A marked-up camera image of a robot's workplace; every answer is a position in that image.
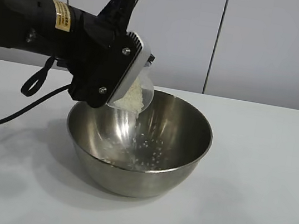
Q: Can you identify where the clear plastic measuring cup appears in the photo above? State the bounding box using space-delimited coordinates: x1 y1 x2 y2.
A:
107 56 160 118

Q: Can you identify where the stainless steel mixing bowl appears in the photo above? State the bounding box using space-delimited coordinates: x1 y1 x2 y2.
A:
56 77 219 208

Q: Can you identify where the white uncooked rice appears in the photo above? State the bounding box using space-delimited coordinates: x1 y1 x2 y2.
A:
96 74 177 174

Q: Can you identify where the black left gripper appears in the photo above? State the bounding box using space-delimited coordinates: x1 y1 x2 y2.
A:
62 0 164 117

